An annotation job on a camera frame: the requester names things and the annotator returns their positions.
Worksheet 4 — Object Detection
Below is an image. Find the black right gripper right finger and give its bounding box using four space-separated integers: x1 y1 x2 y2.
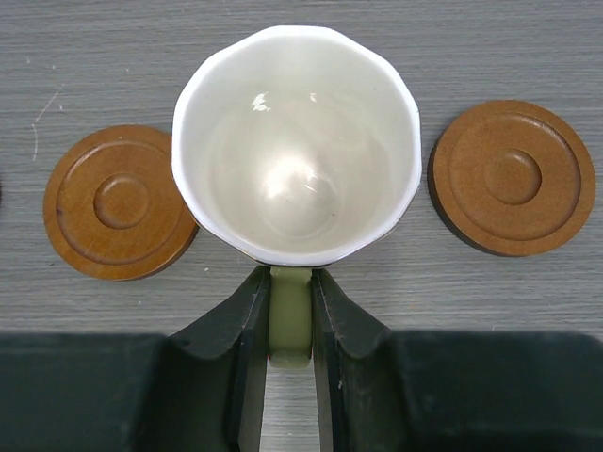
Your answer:
311 269 411 451

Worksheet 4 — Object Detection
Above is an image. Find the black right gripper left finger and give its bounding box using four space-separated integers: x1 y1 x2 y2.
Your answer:
134 266 270 451

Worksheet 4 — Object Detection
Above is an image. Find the brown ringed wooden coaster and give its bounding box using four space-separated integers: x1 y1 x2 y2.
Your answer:
43 124 198 281

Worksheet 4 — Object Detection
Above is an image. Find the olive green white mug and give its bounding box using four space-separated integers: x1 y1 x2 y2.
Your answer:
171 25 422 368

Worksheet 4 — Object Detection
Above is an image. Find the light brown ringed coaster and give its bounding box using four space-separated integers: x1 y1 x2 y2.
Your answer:
428 100 596 257

